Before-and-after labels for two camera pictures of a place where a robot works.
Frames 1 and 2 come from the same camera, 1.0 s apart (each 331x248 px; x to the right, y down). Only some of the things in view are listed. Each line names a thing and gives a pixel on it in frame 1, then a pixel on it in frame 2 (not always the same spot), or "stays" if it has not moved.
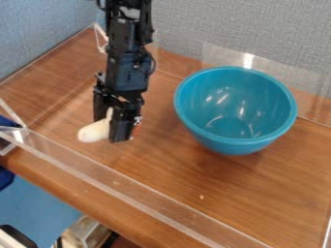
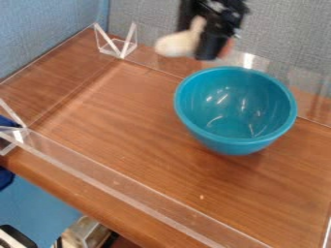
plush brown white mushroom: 95,131 -> 182,44
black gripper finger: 121,121 -> 212,43
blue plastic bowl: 240,109 stays
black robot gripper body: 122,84 -> 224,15
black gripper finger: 103,103 -> 189,9
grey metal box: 87,233 stays
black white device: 13,238 stays
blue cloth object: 7,174 stays
